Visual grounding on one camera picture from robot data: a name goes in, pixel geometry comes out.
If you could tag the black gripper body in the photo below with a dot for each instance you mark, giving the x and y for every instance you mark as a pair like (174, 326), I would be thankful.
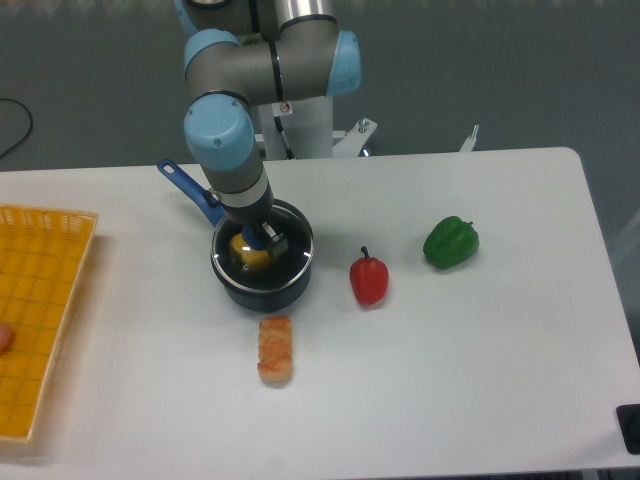
(249, 210)

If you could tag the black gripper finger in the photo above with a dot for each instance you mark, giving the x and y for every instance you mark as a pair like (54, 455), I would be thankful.
(276, 242)

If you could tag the glass pot lid blue knob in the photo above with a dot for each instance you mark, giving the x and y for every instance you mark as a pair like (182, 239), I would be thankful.
(285, 270)

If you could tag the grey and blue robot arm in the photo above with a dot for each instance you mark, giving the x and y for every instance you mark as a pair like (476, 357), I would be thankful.
(241, 54)

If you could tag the yellow bell pepper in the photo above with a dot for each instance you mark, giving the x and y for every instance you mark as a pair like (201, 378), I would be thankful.
(246, 259)

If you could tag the red bell pepper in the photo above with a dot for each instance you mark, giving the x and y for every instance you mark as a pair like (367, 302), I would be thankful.
(369, 279)

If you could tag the orange bread loaf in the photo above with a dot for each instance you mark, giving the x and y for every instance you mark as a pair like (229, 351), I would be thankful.
(275, 350)

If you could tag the green bell pepper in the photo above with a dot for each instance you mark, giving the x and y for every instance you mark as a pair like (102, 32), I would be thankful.
(451, 242)

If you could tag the yellow woven basket tray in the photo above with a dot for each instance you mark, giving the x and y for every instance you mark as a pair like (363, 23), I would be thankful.
(43, 252)

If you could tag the black object at table corner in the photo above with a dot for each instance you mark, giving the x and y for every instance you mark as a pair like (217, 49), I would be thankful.
(628, 420)

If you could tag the dark pot with blue handle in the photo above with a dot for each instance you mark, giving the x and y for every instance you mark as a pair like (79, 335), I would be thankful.
(265, 302)

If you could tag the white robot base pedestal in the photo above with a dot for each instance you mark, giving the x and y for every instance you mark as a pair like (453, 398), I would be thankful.
(297, 130)

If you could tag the white table clamp bracket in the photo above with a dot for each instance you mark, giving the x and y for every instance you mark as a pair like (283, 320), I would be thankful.
(356, 141)

